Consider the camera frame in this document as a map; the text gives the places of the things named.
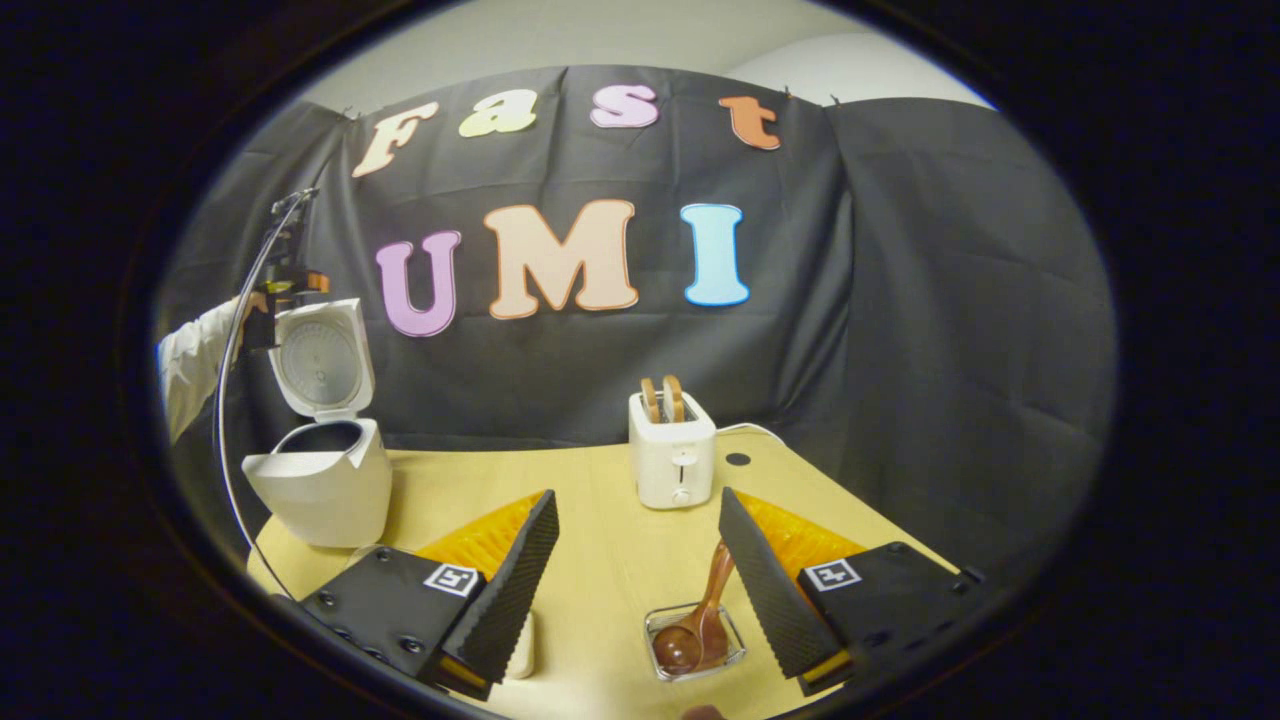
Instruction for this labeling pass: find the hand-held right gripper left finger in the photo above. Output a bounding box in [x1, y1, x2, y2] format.
[300, 490, 561, 701]

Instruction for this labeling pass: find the clear ribbed chopstick holder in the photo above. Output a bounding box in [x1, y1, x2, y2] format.
[645, 603, 748, 683]

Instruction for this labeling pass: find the white toaster cable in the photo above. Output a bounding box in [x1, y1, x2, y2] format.
[714, 421, 793, 447]

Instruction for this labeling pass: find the white toaster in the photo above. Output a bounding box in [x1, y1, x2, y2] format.
[628, 390, 717, 511]

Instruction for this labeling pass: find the white rice cooker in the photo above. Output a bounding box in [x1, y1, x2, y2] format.
[242, 298, 393, 549]

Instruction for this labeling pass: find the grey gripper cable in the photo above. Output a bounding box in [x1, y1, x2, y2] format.
[214, 190, 313, 601]

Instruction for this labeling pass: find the brown wooden spoon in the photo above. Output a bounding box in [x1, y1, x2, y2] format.
[652, 540, 736, 676]

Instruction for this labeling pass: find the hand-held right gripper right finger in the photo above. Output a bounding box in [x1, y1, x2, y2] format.
[718, 487, 986, 698]

